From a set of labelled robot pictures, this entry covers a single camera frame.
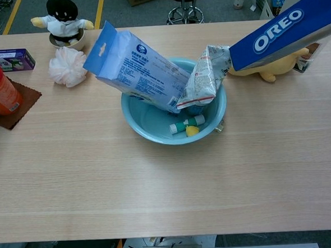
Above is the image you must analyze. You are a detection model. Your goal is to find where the white snack bag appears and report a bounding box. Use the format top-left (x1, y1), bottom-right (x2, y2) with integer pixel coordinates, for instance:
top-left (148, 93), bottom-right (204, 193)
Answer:
top-left (173, 43), bottom-right (235, 110)

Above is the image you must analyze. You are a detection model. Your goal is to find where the white open carton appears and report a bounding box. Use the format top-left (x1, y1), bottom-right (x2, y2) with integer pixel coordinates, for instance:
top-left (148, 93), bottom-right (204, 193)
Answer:
top-left (249, 0), bottom-right (296, 21)

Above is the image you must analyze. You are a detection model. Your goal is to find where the blue printed package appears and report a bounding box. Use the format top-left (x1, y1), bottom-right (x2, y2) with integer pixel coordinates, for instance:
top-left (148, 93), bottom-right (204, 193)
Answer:
top-left (271, 0), bottom-right (291, 10)

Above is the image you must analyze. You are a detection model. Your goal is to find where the light blue plastic bowl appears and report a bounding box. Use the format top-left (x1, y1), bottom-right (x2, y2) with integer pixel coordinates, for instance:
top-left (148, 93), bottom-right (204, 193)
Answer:
top-left (118, 54), bottom-right (230, 149)

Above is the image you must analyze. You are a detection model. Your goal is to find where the small metal clip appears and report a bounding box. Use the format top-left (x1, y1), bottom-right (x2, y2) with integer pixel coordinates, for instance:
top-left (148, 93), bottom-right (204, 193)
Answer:
top-left (213, 120), bottom-right (226, 134)

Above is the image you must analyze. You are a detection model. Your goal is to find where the black-headed doll in white clothes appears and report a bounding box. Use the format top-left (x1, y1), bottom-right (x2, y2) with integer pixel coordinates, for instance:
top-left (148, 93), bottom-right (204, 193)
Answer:
top-left (29, 0), bottom-right (96, 48)

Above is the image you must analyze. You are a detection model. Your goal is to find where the small yellow lemon toy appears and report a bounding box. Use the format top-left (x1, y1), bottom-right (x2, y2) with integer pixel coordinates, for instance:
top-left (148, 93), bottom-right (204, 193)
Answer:
top-left (185, 123), bottom-right (200, 137)

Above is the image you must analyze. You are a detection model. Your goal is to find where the green and white glue stick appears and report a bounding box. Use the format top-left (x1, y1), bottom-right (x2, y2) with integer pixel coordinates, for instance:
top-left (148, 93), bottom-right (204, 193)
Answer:
top-left (168, 114), bottom-right (206, 135)

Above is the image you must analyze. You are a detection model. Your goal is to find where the blue Oreo cookie box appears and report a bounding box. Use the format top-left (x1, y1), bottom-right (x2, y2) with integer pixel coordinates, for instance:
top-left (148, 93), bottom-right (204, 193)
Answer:
top-left (225, 0), bottom-right (331, 72)

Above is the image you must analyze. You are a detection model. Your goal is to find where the pink and white bath loofah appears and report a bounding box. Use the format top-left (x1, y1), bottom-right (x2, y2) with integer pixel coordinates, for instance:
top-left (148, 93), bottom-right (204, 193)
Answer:
top-left (47, 45), bottom-right (90, 89)

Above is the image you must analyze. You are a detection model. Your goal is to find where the purple rectangular box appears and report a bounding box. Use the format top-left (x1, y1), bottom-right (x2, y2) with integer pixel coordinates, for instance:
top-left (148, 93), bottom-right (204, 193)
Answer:
top-left (0, 47), bottom-right (36, 72)

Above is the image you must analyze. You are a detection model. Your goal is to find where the brown cloth mat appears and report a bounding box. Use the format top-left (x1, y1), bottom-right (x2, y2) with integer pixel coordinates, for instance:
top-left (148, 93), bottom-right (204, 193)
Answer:
top-left (0, 75), bottom-right (45, 131)

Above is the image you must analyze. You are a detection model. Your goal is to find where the blue white wipes package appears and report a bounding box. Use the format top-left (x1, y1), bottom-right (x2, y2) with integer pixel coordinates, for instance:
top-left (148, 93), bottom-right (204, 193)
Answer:
top-left (80, 15), bottom-right (194, 120)

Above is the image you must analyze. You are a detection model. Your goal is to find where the yellow plush toy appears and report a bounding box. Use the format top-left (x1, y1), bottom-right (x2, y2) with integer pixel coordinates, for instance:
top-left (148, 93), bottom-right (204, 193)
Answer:
top-left (227, 47), bottom-right (312, 86)

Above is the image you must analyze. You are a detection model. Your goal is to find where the beige round bowl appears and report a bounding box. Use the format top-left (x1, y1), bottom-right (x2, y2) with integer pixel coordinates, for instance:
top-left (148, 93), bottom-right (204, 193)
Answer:
top-left (49, 29), bottom-right (88, 53)

